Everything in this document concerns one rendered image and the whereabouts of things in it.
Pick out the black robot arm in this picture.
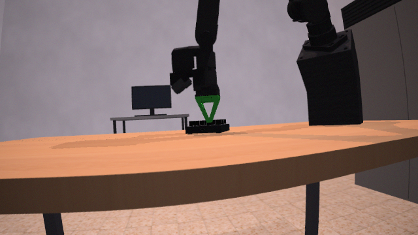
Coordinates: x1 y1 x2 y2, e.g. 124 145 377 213
170 0 347 94

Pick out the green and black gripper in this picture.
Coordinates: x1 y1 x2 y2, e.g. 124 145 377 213
193 67 220 123

